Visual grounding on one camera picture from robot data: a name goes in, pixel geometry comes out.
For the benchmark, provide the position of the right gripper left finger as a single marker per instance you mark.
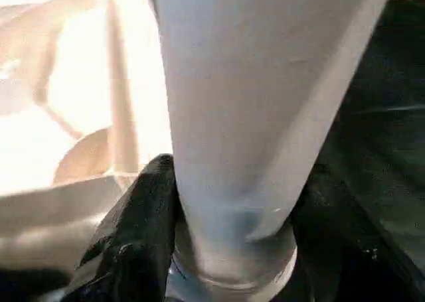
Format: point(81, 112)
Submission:
point(133, 249)

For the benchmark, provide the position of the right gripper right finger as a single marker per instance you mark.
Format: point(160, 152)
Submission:
point(352, 249)

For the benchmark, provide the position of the white plastic table top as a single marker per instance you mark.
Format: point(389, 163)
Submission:
point(80, 83)

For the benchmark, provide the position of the white plastic table leg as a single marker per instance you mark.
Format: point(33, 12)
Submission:
point(252, 103)

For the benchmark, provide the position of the black mat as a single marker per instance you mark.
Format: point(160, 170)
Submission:
point(378, 116)

